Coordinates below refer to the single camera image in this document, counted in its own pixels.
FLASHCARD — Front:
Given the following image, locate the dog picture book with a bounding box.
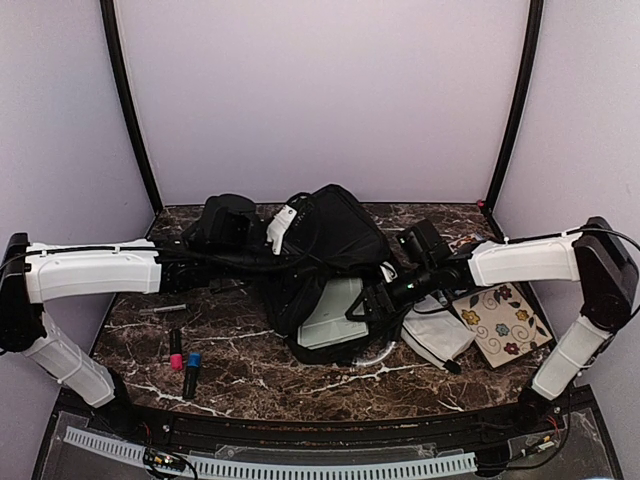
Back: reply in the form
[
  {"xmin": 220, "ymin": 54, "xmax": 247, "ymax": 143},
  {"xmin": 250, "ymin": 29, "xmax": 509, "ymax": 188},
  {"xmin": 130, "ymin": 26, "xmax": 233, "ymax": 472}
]
[{"xmin": 449, "ymin": 234, "xmax": 484, "ymax": 250}]

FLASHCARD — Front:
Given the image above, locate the pink cap black marker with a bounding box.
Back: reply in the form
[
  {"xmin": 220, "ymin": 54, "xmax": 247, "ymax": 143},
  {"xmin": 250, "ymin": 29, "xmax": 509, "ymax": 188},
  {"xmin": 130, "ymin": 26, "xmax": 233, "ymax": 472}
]
[{"xmin": 169, "ymin": 329, "xmax": 183, "ymax": 371}]

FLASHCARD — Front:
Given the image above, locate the white slotted cable duct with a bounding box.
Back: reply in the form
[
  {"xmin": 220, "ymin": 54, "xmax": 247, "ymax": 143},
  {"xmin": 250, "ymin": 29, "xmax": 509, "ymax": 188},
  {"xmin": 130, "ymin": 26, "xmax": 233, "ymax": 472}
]
[{"xmin": 63, "ymin": 427, "xmax": 477, "ymax": 479}]

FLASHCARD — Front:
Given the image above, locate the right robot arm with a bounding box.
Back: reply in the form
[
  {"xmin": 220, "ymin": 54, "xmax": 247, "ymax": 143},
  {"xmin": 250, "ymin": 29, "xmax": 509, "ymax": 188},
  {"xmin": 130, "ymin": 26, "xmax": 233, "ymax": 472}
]
[{"xmin": 346, "ymin": 216, "xmax": 639, "ymax": 434}]

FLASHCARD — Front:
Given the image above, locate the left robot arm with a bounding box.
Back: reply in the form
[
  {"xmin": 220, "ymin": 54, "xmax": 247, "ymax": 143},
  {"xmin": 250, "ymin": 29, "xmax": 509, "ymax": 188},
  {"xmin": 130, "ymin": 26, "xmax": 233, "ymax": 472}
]
[{"xmin": 1, "ymin": 194, "xmax": 301, "ymax": 436}]

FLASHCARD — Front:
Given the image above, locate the green tip white pen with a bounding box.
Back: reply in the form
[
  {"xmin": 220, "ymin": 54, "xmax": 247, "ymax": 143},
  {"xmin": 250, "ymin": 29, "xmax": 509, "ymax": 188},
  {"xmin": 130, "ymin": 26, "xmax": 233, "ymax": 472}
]
[{"xmin": 139, "ymin": 304, "xmax": 188, "ymax": 315}]

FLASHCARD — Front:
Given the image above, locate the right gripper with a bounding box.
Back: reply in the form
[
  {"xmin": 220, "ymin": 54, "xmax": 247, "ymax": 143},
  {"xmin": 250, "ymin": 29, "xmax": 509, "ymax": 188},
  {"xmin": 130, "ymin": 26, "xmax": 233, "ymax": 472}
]
[{"xmin": 346, "ymin": 261, "xmax": 438, "ymax": 321}]

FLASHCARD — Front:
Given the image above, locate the blue cap black marker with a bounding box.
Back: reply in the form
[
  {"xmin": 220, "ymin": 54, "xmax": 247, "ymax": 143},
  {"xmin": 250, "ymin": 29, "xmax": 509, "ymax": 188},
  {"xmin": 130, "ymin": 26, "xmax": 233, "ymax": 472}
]
[{"xmin": 182, "ymin": 353, "xmax": 202, "ymax": 400}]

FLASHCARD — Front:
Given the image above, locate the pale green notebook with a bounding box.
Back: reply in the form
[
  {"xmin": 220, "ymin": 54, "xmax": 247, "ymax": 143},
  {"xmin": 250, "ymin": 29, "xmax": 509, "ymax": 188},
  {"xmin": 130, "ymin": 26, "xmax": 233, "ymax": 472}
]
[{"xmin": 297, "ymin": 278, "xmax": 369, "ymax": 350}]

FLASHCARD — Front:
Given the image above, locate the floral ceramic tile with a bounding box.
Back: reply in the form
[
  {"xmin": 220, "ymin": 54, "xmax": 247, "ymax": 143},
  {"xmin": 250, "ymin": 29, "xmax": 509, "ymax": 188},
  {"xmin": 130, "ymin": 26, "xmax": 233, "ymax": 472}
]
[{"xmin": 453, "ymin": 283, "xmax": 552, "ymax": 368}]

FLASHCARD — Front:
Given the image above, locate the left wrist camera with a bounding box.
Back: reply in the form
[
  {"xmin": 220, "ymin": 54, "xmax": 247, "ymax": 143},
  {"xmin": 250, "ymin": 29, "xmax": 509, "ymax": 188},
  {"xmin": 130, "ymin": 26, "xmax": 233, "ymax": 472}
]
[{"xmin": 266, "ymin": 205, "xmax": 298, "ymax": 256}]

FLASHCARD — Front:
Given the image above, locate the white fabric pouch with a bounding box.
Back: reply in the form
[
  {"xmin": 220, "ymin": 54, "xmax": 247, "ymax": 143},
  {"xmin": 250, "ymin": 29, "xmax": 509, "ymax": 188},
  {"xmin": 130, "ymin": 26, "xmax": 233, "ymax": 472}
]
[{"xmin": 401, "ymin": 296, "xmax": 476, "ymax": 375}]

